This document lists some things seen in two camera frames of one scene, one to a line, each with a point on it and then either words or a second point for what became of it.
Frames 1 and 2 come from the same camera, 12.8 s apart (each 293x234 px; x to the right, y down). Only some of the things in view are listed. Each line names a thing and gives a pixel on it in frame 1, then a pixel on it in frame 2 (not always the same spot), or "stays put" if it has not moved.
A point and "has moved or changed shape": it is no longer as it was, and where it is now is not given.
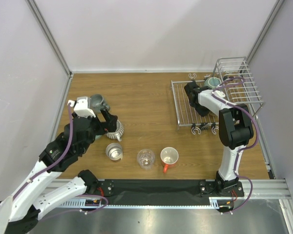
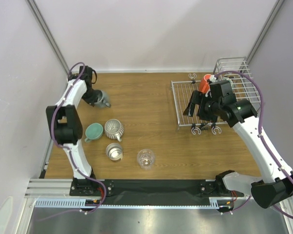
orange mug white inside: [169, 157] to [204, 86]
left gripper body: [97, 128] to [91, 95]
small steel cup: [114, 151] stays put
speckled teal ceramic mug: [213, 82] has moved or changed shape
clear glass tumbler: [146, 158] stays put
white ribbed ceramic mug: [118, 133] stays put
